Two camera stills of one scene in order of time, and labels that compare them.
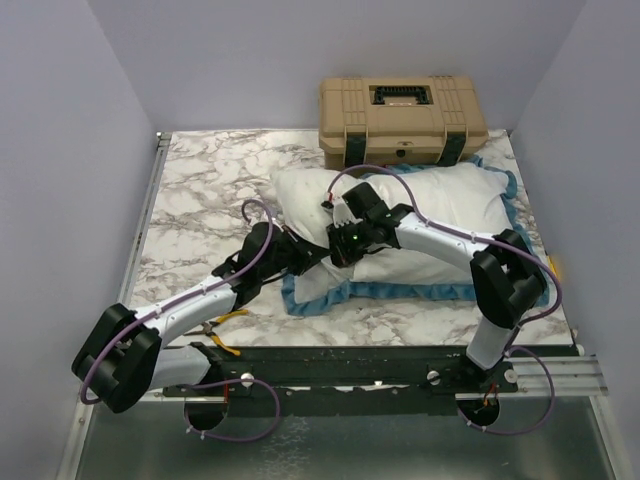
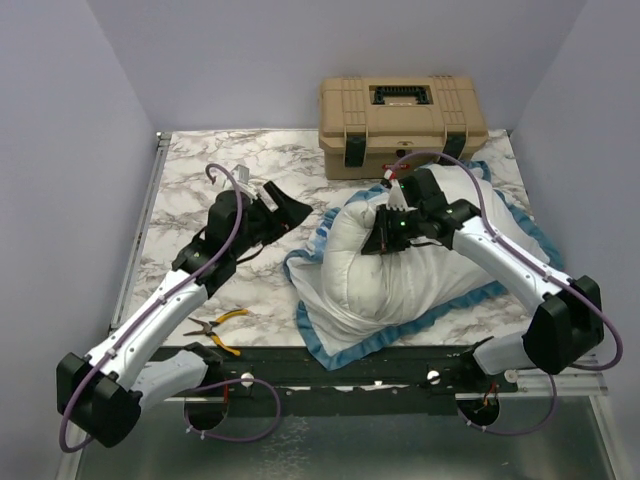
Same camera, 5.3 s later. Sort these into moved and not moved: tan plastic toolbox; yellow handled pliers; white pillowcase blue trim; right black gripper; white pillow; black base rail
Moved: right black gripper; white pillowcase blue trim; white pillow
Not moved: tan plastic toolbox; black base rail; yellow handled pliers
